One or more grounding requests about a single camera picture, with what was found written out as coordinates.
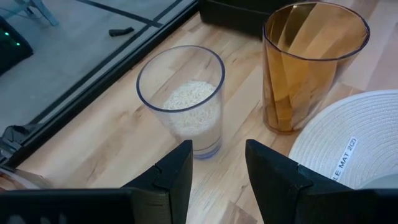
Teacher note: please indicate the clear glass with white rice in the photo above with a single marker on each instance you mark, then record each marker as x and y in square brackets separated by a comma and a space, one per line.
[192, 124]

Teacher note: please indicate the pale blue-grey plate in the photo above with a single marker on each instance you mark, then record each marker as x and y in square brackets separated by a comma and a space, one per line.
[385, 183]

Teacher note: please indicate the small black floor object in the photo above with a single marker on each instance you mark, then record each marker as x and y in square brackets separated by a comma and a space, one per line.
[121, 31]

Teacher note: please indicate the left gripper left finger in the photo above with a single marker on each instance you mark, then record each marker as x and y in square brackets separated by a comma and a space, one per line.
[93, 207]

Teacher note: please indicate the black box on floor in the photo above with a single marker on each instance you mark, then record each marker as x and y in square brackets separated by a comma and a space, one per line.
[12, 46]

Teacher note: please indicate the grey chair leg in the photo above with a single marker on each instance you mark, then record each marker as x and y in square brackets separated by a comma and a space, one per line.
[43, 11]

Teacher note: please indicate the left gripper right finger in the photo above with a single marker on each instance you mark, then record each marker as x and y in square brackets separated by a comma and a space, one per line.
[311, 205]

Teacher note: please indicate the amber faceted plastic cup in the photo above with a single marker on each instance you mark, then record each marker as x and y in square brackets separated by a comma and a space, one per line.
[292, 93]

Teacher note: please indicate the black four-slot toaster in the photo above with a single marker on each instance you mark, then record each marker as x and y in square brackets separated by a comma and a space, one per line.
[230, 15]

